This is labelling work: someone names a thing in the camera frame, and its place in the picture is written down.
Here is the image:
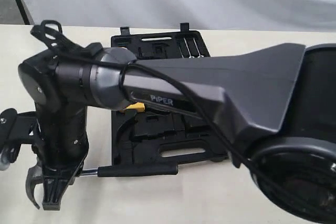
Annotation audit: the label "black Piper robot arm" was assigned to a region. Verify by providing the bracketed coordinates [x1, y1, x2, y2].
[18, 44, 335, 223]

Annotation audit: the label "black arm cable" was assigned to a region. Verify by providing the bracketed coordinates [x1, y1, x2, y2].
[30, 19, 336, 224]

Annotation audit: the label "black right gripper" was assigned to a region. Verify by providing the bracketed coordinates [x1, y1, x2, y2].
[35, 102, 89, 210]

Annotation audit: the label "orange handled pliers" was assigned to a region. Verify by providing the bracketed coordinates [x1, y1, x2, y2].
[125, 102, 145, 113]

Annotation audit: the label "black plastic tool case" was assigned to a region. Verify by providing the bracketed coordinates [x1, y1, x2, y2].
[111, 23, 228, 165]

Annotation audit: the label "claw hammer black grip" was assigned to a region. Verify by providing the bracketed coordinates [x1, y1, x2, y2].
[25, 163, 179, 209]

